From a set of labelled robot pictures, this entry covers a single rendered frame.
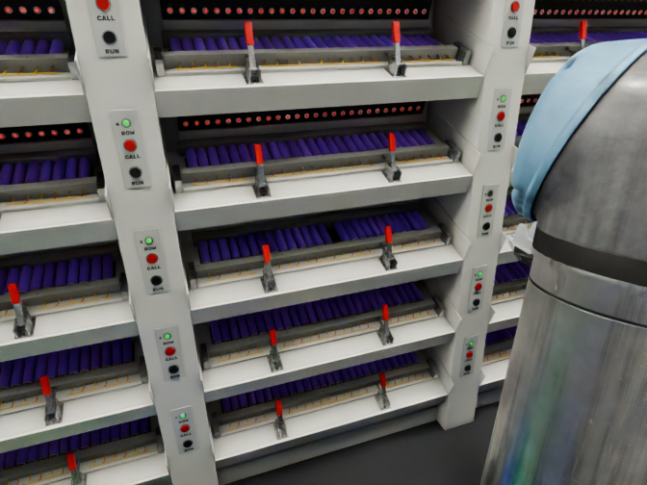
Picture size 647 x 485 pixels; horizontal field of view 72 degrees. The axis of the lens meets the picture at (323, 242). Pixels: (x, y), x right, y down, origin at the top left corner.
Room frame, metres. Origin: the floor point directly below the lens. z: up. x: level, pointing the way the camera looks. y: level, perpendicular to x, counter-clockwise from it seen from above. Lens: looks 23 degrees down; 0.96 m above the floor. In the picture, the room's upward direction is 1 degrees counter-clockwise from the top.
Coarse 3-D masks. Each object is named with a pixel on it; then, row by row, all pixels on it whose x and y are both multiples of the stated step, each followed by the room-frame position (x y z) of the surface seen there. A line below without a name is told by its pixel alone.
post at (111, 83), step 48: (144, 48) 0.72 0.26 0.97; (96, 96) 0.70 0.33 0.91; (144, 96) 0.72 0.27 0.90; (144, 144) 0.71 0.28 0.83; (144, 192) 0.71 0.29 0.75; (144, 288) 0.70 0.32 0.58; (144, 336) 0.69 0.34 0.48; (192, 336) 0.72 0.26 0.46; (192, 384) 0.71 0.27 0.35; (192, 480) 0.70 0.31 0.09
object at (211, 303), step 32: (448, 224) 0.98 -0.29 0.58; (192, 256) 0.85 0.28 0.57; (416, 256) 0.91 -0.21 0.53; (448, 256) 0.92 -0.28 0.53; (192, 288) 0.77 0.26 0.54; (224, 288) 0.78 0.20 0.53; (256, 288) 0.79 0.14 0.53; (288, 288) 0.79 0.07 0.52; (320, 288) 0.81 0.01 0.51; (352, 288) 0.84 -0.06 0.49; (192, 320) 0.73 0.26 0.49
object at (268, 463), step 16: (480, 400) 1.00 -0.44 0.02; (496, 400) 1.01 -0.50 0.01; (400, 416) 0.92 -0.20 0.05; (416, 416) 0.93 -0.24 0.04; (432, 416) 0.95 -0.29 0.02; (352, 432) 0.87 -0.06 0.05; (368, 432) 0.88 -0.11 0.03; (384, 432) 0.90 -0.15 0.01; (288, 448) 0.82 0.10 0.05; (304, 448) 0.83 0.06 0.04; (320, 448) 0.84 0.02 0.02; (336, 448) 0.86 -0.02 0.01; (240, 464) 0.78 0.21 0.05; (256, 464) 0.79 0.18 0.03; (272, 464) 0.80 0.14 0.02; (288, 464) 0.81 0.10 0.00; (224, 480) 0.76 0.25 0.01
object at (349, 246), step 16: (352, 240) 0.91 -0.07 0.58; (368, 240) 0.91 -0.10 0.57; (384, 240) 0.92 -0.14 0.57; (400, 240) 0.93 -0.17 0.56; (416, 240) 0.95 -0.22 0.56; (256, 256) 0.84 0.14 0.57; (272, 256) 0.84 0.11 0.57; (288, 256) 0.85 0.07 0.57; (304, 256) 0.86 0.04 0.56; (320, 256) 0.87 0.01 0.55; (352, 256) 0.88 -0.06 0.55; (208, 272) 0.80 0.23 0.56; (224, 272) 0.81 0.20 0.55; (240, 272) 0.81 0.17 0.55
